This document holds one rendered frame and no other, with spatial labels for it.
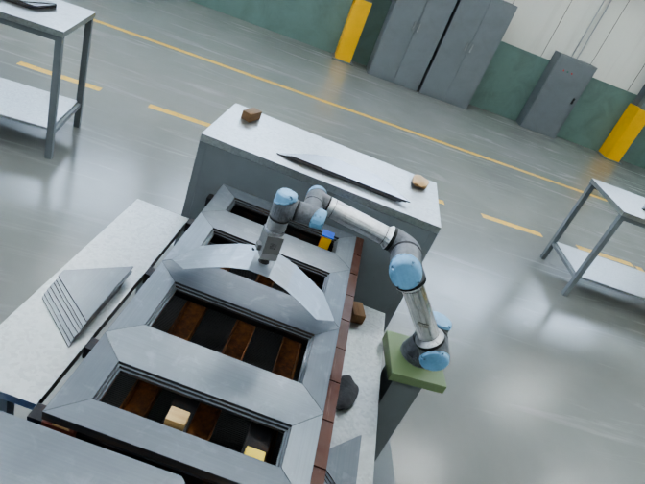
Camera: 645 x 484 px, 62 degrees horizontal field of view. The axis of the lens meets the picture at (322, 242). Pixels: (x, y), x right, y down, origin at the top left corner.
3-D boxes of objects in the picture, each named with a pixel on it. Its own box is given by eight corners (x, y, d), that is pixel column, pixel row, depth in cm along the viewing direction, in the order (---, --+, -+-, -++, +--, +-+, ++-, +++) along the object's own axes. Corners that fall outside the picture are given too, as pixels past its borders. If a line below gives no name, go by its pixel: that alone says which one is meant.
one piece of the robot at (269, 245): (259, 212, 194) (247, 249, 202) (262, 227, 187) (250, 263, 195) (284, 217, 198) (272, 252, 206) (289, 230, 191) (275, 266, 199)
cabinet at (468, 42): (418, 92, 1012) (467, -14, 915) (415, 85, 1053) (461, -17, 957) (466, 109, 1030) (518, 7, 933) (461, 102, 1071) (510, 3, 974)
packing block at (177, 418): (162, 426, 157) (165, 418, 155) (169, 413, 161) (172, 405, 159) (181, 433, 157) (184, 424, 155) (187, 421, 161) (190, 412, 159)
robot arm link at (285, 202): (298, 201, 183) (274, 192, 182) (288, 228, 188) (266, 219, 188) (301, 192, 190) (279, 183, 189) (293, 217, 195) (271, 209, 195)
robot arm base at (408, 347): (426, 344, 241) (437, 328, 236) (436, 370, 229) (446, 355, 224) (396, 338, 237) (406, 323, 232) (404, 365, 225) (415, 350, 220)
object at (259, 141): (200, 140, 269) (201, 133, 267) (233, 108, 321) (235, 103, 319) (438, 233, 275) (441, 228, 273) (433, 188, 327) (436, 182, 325)
